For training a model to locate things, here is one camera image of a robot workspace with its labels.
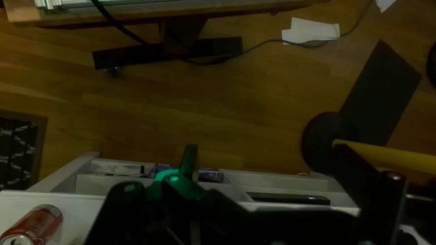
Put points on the black table foot with caster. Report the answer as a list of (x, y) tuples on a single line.
[(150, 51)]

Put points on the black flat device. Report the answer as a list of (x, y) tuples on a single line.
[(287, 198)]

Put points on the white TV stand cabinet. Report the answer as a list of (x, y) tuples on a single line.
[(86, 181)]

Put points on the small blue box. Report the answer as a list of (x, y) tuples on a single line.
[(210, 175)]

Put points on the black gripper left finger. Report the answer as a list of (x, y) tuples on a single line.
[(123, 212)]

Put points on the black metal bracket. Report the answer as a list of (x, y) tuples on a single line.
[(383, 208)]

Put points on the red soda can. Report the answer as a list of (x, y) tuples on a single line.
[(34, 226)]

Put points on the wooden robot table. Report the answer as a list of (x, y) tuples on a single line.
[(150, 9)]

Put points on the black floor mat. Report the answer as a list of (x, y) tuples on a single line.
[(379, 92)]

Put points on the yellow stanchion with black base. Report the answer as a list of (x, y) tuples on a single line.
[(324, 140)]

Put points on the dark patterned rug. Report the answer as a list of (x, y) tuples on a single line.
[(18, 149)]

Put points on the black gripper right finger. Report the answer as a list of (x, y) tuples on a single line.
[(188, 198)]

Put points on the white crumpled paper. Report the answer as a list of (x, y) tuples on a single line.
[(311, 31)]

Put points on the small white paper scrap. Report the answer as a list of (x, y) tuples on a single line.
[(384, 4)]

